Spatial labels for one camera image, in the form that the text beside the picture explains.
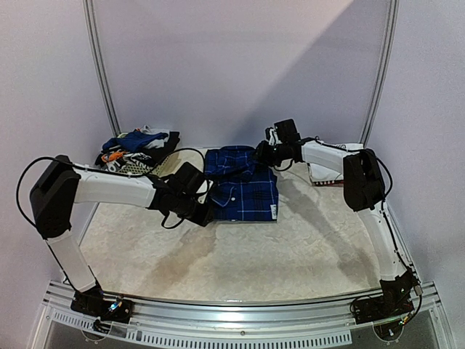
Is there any black garment in basket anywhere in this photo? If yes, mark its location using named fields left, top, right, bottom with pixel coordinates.
left=142, top=132, right=180, bottom=164

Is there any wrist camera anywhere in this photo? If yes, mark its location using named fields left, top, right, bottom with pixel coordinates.
left=265, top=119, right=301, bottom=145
left=167, top=162, right=211, bottom=198

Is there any cream perforated laundry basket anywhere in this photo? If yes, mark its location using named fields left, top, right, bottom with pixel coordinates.
left=108, top=151, right=177, bottom=178

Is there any blue plaid flannel shirt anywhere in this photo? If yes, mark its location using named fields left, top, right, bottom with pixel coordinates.
left=204, top=145, right=279, bottom=222

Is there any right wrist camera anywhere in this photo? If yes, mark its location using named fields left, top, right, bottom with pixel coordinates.
left=265, top=119, right=301, bottom=145

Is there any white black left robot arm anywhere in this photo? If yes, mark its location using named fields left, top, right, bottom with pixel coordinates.
left=30, top=156, right=214, bottom=316

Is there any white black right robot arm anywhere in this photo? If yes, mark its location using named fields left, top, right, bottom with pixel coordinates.
left=255, top=139, right=416, bottom=317

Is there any folded red white shirt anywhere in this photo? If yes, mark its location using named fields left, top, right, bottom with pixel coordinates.
left=313, top=180, right=344, bottom=187

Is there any black white orange printed shirt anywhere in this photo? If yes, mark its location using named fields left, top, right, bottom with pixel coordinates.
left=94, top=150, right=155, bottom=174

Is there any grey garment in basket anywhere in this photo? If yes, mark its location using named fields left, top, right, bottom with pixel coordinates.
left=136, top=125, right=170, bottom=149

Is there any aluminium front rail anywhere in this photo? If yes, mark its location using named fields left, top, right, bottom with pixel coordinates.
left=31, top=281, right=456, bottom=348

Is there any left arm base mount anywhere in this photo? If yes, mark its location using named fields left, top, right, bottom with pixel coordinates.
left=70, top=285, right=134, bottom=324

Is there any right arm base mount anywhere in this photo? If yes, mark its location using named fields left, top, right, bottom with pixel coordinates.
left=349, top=273, right=423, bottom=326

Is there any solid blue garment in basket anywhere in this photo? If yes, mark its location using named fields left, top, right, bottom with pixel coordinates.
left=102, top=130, right=169, bottom=153

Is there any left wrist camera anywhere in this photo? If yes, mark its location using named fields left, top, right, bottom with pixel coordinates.
left=167, top=162, right=211, bottom=198

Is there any folded white cartoon t-shirt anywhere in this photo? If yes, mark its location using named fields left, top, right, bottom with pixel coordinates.
left=302, top=140, right=363, bottom=182

